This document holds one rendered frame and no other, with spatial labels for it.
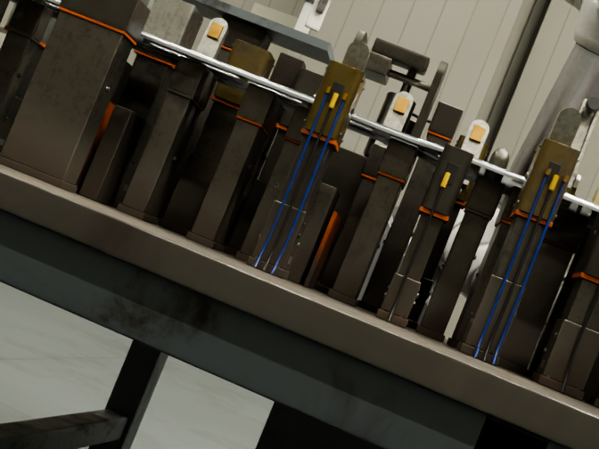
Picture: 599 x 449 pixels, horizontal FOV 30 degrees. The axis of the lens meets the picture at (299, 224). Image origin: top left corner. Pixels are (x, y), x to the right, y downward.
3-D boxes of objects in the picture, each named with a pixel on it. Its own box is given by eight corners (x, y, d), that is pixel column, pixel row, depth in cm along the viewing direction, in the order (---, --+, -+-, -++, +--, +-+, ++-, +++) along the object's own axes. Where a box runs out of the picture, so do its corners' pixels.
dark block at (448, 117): (356, 306, 211) (439, 100, 212) (357, 306, 218) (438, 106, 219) (381, 315, 210) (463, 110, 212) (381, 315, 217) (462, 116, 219)
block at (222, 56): (139, 216, 227) (223, 13, 229) (147, 219, 235) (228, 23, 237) (184, 234, 226) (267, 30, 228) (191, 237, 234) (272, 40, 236)
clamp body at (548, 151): (457, 354, 163) (545, 133, 164) (453, 350, 175) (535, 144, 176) (499, 371, 163) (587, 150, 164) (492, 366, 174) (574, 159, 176)
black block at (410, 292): (373, 318, 169) (445, 139, 170) (373, 318, 179) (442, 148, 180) (405, 331, 169) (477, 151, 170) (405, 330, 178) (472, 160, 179)
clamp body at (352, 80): (240, 265, 170) (326, 53, 171) (250, 267, 182) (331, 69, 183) (280, 281, 169) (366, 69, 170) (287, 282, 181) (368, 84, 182)
